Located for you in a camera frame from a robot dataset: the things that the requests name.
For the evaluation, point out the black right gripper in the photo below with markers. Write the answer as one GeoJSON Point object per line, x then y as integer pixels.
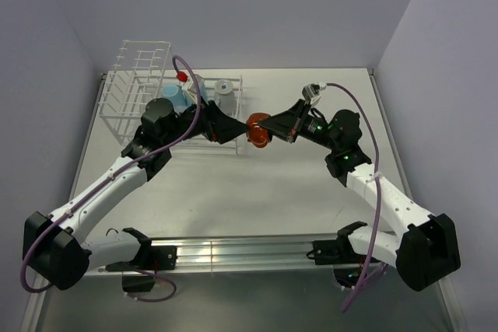
{"type": "Point", "coordinates": [282, 124]}

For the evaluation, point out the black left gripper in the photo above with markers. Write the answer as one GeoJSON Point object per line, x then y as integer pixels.
{"type": "Point", "coordinates": [215, 125]}

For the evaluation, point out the orange and black cup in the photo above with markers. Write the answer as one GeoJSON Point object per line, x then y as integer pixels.
{"type": "Point", "coordinates": [257, 136]}

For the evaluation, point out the grey footed mug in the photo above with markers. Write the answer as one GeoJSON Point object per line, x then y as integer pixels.
{"type": "Point", "coordinates": [224, 96]}

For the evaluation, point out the faceted light blue mug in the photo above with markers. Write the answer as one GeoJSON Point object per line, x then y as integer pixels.
{"type": "Point", "coordinates": [201, 85]}

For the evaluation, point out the round light blue mug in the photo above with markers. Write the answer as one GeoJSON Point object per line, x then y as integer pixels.
{"type": "Point", "coordinates": [175, 95]}

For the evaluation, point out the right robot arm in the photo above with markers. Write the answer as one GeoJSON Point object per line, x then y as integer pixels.
{"type": "Point", "coordinates": [422, 247]}

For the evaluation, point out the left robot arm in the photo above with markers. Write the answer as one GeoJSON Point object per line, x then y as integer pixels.
{"type": "Point", "coordinates": [139, 162]}

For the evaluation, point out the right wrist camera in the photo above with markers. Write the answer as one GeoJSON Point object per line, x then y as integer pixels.
{"type": "Point", "coordinates": [312, 93]}

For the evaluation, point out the aluminium mounting rail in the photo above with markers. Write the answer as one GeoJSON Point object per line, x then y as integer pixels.
{"type": "Point", "coordinates": [241, 248]}

